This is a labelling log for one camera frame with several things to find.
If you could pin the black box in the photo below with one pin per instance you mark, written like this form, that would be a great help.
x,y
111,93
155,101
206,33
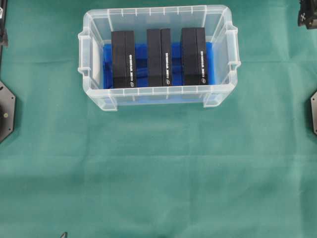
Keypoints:
x,y
123,59
194,56
159,57

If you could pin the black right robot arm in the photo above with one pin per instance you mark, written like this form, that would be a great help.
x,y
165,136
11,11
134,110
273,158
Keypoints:
x,y
307,15

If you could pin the clear plastic storage case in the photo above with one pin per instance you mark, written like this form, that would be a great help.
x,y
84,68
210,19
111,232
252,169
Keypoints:
x,y
98,25

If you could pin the blue foam liner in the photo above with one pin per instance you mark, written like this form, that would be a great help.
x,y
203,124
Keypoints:
x,y
142,71

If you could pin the green table cloth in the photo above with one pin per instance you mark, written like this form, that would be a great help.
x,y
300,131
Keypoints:
x,y
244,169

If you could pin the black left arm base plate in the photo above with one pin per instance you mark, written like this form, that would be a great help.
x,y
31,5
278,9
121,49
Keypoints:
x,y
7,111

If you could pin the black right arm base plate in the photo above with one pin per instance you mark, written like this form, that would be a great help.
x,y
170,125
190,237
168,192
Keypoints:
x,y
314,111

